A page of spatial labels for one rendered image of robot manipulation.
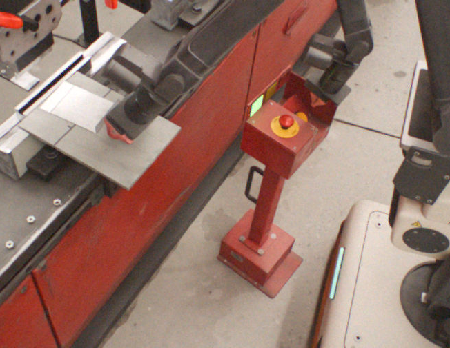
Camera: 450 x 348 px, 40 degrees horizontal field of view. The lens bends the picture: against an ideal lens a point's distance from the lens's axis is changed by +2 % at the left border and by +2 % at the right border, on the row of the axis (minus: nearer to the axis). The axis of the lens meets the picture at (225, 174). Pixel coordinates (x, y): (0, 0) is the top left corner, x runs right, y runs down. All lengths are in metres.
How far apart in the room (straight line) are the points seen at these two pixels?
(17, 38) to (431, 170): 0.82
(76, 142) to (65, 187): 0.13
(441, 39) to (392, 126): 1.80
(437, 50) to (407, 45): 2.16
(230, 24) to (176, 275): 1.36
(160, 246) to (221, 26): 1.33
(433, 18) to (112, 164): 0.62
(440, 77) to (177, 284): 1.40
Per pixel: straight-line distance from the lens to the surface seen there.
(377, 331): 1.90
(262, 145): 1.58
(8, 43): 1.11
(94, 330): 2.06
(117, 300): 2.09
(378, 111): 2.77
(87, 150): 1.22
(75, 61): 1.38
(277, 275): 2.20
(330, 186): 2.46
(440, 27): 0.94
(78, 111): 1.28
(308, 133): 1.57
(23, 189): 1.34
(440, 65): 0.97
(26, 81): 1.34
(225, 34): 0.96
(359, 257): 1.99
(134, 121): 1.14
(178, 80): 1.00
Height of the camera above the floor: 1.96
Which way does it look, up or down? 55 degrees down
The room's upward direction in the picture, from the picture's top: 9 degrees clockwise
